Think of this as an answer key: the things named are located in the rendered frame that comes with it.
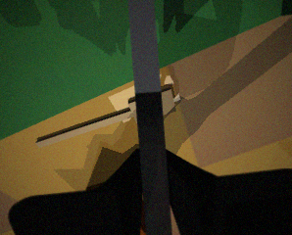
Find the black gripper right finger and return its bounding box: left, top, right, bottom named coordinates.
left=166, top=149, right=292, bottom=235

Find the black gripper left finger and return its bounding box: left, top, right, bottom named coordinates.
left=8, top=149, right=143, bottom=235

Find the green rectangular mat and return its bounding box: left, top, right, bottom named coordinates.
left=0, top=0, right=282, bottom=141

